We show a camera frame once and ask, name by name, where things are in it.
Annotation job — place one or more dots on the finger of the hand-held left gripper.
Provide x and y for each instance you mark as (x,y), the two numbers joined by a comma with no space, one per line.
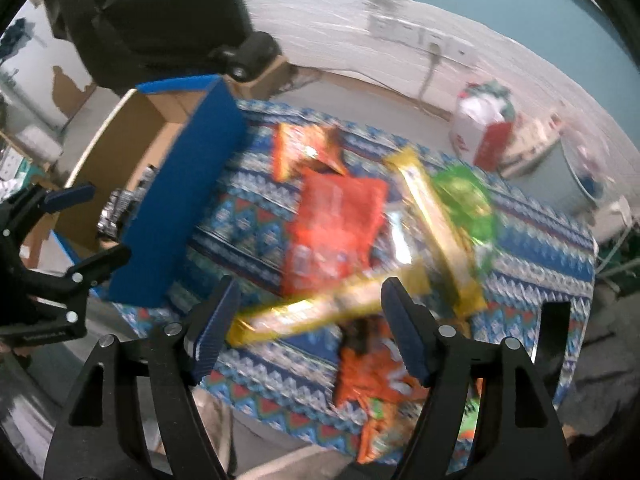
(70,198)
(100,263)

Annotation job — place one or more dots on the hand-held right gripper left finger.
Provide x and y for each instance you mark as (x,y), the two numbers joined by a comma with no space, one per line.
(215,327)

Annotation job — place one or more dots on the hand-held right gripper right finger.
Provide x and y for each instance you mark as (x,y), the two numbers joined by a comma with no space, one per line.
(405,332)

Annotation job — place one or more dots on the orange brown snack packet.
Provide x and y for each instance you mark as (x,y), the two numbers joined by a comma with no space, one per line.
(372,365)

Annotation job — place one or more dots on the orange green snack packet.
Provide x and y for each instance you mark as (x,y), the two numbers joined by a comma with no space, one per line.
(395,425)

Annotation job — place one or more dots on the gold long snack packet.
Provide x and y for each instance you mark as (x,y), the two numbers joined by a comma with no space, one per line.
(310,312)
(440,230)

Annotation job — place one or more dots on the blue cardboard box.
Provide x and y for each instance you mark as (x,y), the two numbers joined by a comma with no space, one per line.
(180,200)

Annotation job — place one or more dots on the red snack packet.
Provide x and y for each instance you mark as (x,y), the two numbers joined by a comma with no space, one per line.
(332,230)

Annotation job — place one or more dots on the small orange snack packet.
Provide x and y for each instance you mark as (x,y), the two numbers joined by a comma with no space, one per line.
(302,150)

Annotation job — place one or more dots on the black shiny snack packet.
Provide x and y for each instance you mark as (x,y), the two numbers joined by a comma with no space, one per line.
(120,210)

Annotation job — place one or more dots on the white teal socket box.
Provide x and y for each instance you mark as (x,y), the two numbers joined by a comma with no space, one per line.
(12,167)

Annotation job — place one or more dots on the grey printed blanket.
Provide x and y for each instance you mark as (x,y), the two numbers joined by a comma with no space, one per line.
(260,440)

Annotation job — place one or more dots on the blue patterned tablecloth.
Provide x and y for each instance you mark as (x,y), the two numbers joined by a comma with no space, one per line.
(250,210)

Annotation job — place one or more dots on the black office chair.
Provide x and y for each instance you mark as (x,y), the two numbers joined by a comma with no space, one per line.
(150,15)

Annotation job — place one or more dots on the red white paper bag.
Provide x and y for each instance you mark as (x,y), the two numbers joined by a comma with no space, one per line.
(482,120)

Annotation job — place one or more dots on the white wall outlet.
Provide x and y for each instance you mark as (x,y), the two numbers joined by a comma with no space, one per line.
(440,43)
(413,34)
(464,51)

